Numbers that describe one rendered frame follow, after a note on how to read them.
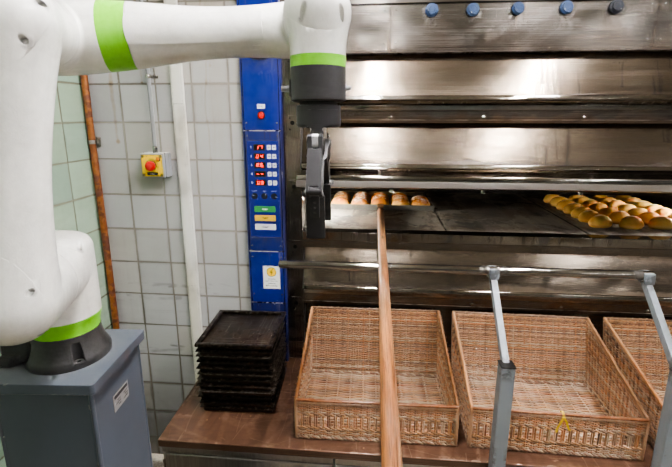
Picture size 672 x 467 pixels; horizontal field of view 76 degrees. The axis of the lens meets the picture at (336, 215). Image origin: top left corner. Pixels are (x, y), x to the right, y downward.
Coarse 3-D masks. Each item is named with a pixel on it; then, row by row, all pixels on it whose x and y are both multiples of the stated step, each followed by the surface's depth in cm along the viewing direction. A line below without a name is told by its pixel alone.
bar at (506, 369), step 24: (288, 264) 148; (312, 264) 148; (336, 264) 147; (360, 264) 146; (408, 264) 145; (432, 264) 145; (648, 288) 137; (504, 336) 132; (504, 360) 128; (504, 384) 126; (504, 408) 128; (504, 432) 130; (504, 456) 132
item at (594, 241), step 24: (336, 240) 184; (360, 240) 183; (408, 240) 181; (432, 240) 180; (456, 240) 179; (480, 240) 178; (504, 240) 177; (528, 240) 176; (552, 240) 176; (576, 240) 175; (600, 240) 174; (624, 240) 173; (648, 240) 172
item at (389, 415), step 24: (384, 240) 162; (384, 264) 136; (384, 288) 117; (384, 312) 103; (384, 336) 93; (384, 360) 84; (384, 384) 77; (384, 408) 71; (384, 432) 65; (384, 456) 61
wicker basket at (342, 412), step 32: (352, 320) 186; (416, 320) 184; (320, 352) 187; (352, 352) 186; (416, 352) 184; (320, 384) 177; (352, 384) 177; (416, 384) 177; (448, 384) 157; (320, 416) 158; (352, 416) 146; (416, 416) 144; (448, 416) 156
